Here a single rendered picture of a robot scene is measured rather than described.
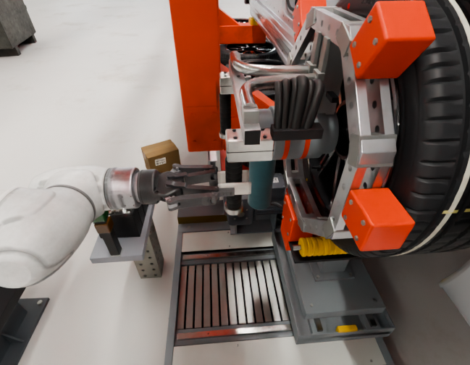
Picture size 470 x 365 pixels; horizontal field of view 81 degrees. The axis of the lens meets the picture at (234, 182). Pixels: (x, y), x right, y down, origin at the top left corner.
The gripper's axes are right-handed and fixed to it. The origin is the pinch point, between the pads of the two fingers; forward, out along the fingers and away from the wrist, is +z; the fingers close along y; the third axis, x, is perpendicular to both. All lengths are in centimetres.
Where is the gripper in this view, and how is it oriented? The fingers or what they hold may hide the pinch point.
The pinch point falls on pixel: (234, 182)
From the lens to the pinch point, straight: 60.2
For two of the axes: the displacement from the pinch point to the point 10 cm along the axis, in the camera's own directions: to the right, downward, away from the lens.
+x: 0.0, -7.7, -6.4
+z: 10.0, -0.5, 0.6
